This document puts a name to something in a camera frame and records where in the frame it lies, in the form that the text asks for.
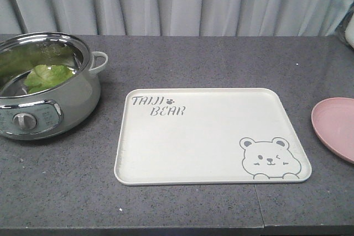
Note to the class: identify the cream bear print tray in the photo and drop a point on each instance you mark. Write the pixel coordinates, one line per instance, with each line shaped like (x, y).
(208, 135)

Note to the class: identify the green lettuce leaf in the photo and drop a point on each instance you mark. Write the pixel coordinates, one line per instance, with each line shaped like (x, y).
(44, 77)

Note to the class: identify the pink round plate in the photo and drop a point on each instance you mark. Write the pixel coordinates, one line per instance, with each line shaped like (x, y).
(332, 121)

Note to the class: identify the white pleated curtain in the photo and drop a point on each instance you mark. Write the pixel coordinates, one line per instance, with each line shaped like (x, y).
(175, 17)

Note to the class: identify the pale green electric cooking pot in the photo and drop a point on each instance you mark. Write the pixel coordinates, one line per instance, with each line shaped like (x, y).
(56, 110)

